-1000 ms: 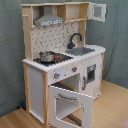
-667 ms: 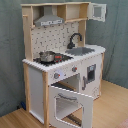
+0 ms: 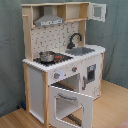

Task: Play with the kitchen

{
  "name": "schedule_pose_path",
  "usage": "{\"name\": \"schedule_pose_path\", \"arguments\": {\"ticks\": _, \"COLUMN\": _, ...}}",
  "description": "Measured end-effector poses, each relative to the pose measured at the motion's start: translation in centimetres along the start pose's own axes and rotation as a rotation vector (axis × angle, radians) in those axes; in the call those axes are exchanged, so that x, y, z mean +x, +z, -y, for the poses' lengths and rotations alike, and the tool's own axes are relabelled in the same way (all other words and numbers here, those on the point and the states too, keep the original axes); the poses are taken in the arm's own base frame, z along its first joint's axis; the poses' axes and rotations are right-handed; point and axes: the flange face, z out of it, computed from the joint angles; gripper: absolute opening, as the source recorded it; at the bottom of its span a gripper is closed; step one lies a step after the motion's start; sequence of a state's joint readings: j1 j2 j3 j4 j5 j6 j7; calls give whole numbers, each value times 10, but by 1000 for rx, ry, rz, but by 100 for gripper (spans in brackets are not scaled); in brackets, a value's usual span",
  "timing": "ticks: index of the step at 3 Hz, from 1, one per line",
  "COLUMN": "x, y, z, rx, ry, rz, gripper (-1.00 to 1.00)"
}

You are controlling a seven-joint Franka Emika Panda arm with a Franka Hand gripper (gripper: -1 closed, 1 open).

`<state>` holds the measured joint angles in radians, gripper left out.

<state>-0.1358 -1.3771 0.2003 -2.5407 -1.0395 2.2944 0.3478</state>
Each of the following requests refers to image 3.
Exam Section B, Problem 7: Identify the small metal pot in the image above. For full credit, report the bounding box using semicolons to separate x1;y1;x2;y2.
39;51;55;62

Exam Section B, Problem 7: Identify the white microwave door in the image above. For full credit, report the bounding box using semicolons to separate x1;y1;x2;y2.
92;3;107;22

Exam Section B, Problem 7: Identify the wooden toy kitchen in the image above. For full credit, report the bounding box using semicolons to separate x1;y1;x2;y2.
22;2;105;128

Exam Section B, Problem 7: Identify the black toy stovetop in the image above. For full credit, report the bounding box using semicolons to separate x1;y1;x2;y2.
33;53;74;67

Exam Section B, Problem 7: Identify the right red oven knob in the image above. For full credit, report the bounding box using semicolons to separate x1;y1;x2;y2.
71;66;79;73

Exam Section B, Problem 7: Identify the red oven knob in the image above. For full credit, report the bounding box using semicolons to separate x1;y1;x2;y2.
71;66;79;73
54;73;60;79

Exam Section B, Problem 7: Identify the left red oven knob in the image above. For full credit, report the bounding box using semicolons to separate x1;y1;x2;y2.
54;73;60;79

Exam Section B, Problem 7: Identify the grey toy sink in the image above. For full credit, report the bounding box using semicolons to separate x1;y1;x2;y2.
66;47;94;56

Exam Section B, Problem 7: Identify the black toy faucet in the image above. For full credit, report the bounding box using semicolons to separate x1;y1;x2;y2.
67;33;82;49

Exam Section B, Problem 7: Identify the white cabinet door with dispenser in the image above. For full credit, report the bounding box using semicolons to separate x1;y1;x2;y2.
80;54;102;99

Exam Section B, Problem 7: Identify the grey range hood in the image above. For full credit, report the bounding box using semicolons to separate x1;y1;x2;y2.
34;5;64;27

